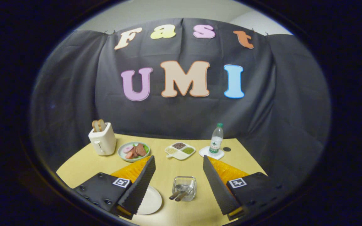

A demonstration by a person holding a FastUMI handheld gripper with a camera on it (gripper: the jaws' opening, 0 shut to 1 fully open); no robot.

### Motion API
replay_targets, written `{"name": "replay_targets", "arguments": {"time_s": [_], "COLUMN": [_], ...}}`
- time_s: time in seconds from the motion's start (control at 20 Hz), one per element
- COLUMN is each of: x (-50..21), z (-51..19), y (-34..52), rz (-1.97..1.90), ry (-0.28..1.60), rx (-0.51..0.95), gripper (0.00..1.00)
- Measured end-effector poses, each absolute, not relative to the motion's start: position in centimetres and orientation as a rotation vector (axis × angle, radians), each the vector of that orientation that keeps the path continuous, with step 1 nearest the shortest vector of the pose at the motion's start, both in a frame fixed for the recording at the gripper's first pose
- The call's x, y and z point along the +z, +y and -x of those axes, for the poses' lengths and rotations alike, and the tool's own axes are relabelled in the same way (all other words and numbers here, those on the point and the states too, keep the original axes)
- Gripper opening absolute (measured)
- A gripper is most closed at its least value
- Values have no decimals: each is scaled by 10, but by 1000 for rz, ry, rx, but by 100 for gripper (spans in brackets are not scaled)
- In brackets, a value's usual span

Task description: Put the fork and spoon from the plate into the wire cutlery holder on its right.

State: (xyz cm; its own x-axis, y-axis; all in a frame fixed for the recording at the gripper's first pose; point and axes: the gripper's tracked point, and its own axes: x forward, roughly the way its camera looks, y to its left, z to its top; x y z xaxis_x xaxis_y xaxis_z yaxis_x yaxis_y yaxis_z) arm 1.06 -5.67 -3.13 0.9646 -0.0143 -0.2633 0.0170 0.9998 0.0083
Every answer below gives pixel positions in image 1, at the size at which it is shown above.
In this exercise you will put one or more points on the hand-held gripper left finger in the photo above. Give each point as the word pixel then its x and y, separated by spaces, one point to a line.
pixel 138 188

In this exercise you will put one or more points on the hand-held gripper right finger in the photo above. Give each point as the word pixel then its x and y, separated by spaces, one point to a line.
pixel 220 188

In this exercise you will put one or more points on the large white plate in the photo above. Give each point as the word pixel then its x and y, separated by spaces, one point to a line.
pixel 151 201

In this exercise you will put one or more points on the orange sausage slice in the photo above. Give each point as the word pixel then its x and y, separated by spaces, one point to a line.
pixel 128 155

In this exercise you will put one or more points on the pale green food plate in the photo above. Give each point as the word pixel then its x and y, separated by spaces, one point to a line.
pixel 121 155

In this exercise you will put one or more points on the brown meat slice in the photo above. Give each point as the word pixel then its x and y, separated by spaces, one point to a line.
pixel 140 150

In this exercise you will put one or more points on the white square coaster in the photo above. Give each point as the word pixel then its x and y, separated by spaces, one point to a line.
pixel 204 152

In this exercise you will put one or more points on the pink ham slice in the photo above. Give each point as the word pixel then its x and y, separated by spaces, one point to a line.
pixel 128 148

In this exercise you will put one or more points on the green lettuce leaf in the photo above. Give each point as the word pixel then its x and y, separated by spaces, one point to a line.
pixel 146 147

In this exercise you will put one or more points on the clear plastic water bottle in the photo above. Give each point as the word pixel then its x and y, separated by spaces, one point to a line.
pixel 216 141

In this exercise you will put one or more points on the white divided condiment dish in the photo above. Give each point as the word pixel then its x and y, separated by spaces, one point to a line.
pixel 179 154

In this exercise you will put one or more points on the cream toaster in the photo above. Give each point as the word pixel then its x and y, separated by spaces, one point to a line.
pixel 104 141

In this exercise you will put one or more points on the toast slice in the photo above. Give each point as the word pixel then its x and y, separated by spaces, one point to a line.
pixel 95 126
pixel 102 124

